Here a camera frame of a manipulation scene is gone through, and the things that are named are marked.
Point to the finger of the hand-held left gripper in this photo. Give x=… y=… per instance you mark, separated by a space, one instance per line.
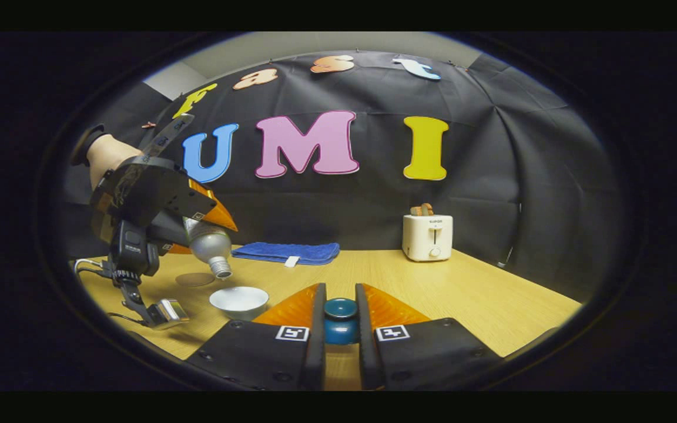
x=218 y=214
x=171 y=232

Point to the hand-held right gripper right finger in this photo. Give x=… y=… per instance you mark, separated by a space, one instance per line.
x=368 y=364

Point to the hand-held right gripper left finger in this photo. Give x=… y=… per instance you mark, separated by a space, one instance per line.
x=314 y=358

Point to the silver green water bottle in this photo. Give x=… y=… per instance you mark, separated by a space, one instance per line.
x=209 y=244

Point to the teal teacup lid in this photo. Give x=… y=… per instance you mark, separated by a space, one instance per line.
x=340 y=320

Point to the round brown coaster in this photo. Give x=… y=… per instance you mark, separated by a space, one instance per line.
x=194 y=279

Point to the teal teacup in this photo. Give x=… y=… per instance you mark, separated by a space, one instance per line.
x=238 y=299

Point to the blue folded towel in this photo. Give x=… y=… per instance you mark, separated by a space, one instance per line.
x=285 y=251

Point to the white toaster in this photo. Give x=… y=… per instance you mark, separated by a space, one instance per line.
x=426 y=238

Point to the black backdrop cloth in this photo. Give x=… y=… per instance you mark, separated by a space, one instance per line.
x=374 y=205

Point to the toasted bread slice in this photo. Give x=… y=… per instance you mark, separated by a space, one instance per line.
x=422 y=210

